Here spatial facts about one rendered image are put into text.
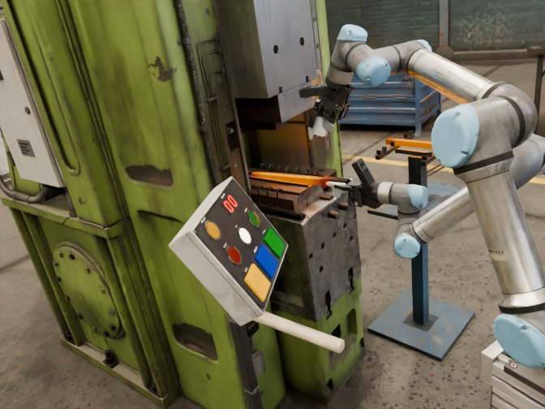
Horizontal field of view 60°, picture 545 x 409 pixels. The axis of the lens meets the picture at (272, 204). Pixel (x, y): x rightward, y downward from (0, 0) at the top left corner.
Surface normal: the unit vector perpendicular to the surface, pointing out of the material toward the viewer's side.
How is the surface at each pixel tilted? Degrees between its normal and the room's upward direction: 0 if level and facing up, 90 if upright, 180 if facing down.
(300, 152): 90
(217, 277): 90
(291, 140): 90
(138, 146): 89
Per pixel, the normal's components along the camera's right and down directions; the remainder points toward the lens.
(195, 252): -0.22, 0.44
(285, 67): 0.79, 0.14
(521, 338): -0.87, 0.40
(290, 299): -0.51, -0.39
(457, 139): -0.95, 0.15
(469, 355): -0.15, -0.90
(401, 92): -0.57, 0.40
